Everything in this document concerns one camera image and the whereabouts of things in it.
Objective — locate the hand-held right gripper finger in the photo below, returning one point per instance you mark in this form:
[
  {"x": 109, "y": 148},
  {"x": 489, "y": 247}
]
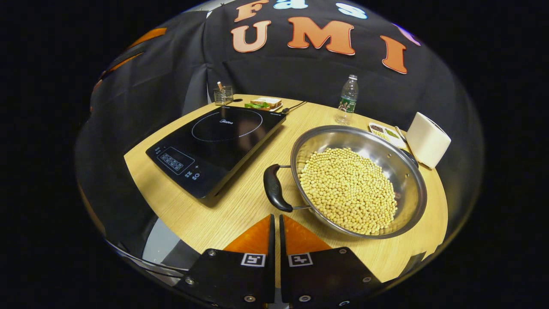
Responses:
[
  {"x": 282, "y": 257},
  {"x": 272, "y": 257}
]

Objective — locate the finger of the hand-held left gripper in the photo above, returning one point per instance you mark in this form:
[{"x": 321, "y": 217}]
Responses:
[{"x": 150, "y": 35}]

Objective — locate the pile of yellow soybeans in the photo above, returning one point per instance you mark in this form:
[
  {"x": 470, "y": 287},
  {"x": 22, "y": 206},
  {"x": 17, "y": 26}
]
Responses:
[{"x": 347, "y": 189}]

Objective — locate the black induction cooktop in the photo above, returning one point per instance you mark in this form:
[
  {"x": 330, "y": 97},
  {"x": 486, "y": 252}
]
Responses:
[{"x": 214, "y": 146}]

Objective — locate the sandwich with lettuce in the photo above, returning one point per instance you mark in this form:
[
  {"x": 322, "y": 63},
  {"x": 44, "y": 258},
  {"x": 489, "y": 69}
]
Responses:
[{"x": 265, "y": 103}]

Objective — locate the black backdrop cloth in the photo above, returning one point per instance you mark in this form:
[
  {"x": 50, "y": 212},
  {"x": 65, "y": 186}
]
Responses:
[{"x": 300, "y": 73}]

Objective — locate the white divided dish of beans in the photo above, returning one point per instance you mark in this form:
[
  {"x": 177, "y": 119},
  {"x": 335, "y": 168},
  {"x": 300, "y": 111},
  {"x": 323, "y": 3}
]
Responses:
[{"x": 386, "y": 133}]

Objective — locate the clear plastic water bottle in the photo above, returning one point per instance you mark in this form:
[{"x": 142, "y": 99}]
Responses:
[{"x": 346, "y": 101}]

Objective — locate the white toaster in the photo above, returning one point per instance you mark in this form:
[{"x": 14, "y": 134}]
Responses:
[{"x": 426, "y": 139}]

